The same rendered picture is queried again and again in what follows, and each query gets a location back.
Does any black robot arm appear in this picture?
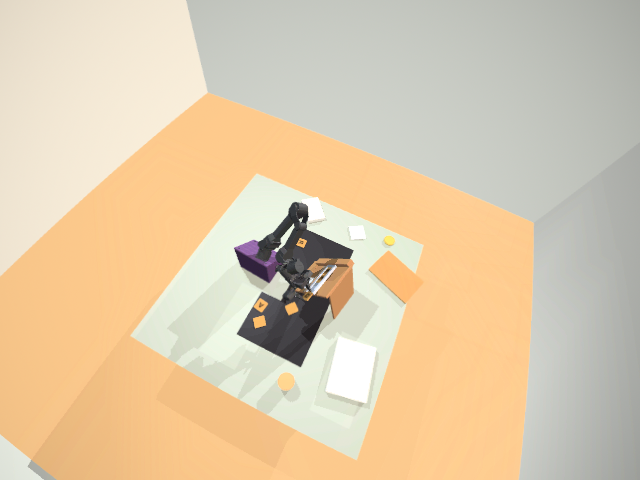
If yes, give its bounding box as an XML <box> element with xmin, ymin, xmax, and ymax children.
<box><xmin>255</xmin><ymin>202</ymin><xmax>309</xmax><ymax>290</ymax></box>

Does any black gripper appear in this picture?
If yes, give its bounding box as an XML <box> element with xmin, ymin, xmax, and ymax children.
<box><xmin>282</xmin><ymin>270</ymin><xmax>313</xmax><ymax>301</ymax></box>

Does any white cylindrical jar with orange lid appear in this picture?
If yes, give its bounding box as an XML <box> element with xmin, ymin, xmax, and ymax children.
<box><xmin>278</xmin><ymin>373</ymin><xmax>295</xmax><ymax>390</ymax></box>

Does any white flat card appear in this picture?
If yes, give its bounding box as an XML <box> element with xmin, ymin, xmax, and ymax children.
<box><xmin>349</xmin><ymin>226</ymin><xmax>366</xmax><ymax>240</ymax></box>

